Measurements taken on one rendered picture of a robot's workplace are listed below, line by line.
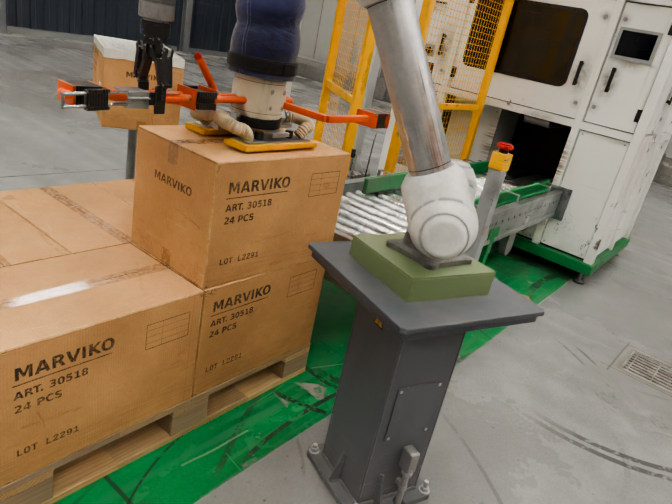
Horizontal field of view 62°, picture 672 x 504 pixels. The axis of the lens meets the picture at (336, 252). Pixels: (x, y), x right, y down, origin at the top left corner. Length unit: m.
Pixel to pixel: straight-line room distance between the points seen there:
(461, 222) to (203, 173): 0.77
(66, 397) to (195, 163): 0.71
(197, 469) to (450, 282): 0.99
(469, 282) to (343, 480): 0.78
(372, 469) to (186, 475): 0.57
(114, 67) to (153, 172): 1.42
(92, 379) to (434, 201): 1.01
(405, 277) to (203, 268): 0.63
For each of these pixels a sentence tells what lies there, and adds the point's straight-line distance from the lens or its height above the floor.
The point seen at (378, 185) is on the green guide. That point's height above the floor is 0.60.
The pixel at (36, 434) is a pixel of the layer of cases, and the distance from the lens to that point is 1.67.
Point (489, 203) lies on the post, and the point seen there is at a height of 0.79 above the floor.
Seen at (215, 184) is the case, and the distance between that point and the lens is 1.62.
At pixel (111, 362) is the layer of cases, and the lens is 1.66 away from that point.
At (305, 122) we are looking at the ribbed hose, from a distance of 1.97.
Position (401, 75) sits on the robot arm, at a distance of 1.26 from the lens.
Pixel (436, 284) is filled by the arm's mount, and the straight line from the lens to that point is 1.47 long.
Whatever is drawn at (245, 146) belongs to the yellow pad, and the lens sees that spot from 1.73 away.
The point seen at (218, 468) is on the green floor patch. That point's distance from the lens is 1.94.
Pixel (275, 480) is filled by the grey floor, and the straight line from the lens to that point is 1.93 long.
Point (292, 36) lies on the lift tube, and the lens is 1.83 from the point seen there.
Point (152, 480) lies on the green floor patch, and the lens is 1.90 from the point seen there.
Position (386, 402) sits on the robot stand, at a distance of 1.64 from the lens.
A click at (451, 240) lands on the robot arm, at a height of 0.97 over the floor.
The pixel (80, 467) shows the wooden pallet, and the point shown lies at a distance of 1.92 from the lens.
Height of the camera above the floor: 1.36
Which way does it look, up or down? 22 degrees down
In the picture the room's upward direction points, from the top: 12 degrees clockwise
